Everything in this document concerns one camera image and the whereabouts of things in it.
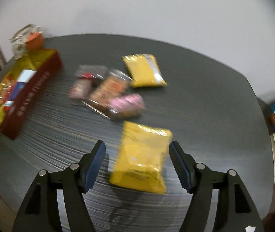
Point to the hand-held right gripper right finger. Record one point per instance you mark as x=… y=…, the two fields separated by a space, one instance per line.
x=181 y=166

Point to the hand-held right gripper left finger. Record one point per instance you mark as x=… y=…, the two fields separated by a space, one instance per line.
x=92 y=166

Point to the yellow printed snack packet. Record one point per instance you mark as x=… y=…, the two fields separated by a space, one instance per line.
x=140 y=154

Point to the clear bag of orange snacks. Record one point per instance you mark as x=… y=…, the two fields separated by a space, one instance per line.
x=109 y=88

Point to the red tin box gold inside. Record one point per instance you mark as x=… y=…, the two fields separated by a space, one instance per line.
x=31 y=94

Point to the yellow packet with silver strip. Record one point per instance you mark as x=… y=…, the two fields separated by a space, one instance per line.
x=142 y=71

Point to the small blue red striped packet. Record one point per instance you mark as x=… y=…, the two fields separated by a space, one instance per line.
x=9 y=105

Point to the light blue and navy packet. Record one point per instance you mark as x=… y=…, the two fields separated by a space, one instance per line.
x=26 y=75

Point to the pink snack packet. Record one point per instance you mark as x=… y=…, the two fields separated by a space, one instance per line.
x=125 y=102

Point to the dark clear snack packet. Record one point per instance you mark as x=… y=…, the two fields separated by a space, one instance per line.
x=90 y=70

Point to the orange teacup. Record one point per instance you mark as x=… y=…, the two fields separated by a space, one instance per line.
x=35 y=42

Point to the white patterned teapot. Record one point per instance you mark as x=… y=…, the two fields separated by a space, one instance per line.
x=19 y=47

